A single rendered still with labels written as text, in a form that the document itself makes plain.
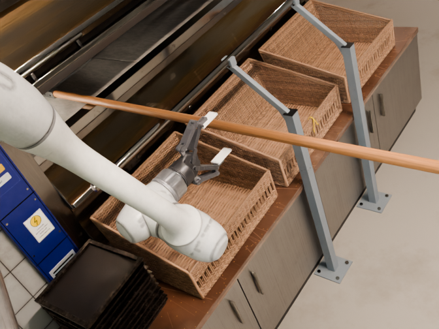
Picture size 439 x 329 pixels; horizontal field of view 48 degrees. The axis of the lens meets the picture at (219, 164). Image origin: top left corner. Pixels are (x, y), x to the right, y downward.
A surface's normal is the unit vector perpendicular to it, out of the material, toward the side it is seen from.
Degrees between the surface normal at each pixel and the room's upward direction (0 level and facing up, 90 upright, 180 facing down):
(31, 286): 90
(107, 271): 0
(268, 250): 90
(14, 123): 109
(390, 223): 0
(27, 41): 70
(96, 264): 0
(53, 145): 119
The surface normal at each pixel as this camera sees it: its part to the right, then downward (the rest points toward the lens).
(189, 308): -0.31, -0.74
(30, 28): 0.61, -0.07
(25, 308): 0.76, 0.19
